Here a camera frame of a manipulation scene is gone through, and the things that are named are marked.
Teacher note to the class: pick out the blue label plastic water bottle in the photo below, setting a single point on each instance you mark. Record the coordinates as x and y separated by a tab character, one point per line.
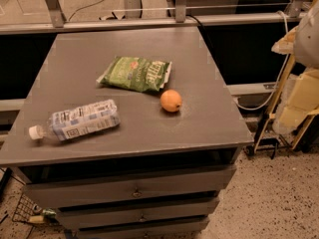
78	122

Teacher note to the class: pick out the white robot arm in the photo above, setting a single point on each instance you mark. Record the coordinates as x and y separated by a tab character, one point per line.
306	44

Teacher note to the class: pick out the orange fruit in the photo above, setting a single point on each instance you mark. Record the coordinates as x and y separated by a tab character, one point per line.
171	101

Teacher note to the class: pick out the grey drawer cabinet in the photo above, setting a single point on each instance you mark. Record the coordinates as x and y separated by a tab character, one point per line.
155	173

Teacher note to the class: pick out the green kettle chips bag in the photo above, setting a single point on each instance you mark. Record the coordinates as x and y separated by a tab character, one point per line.
136	74

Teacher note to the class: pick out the metal railing frame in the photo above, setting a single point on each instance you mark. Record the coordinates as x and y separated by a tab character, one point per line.
58	16

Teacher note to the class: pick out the wire basket on floor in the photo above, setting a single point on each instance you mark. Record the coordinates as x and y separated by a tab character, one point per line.
28	212

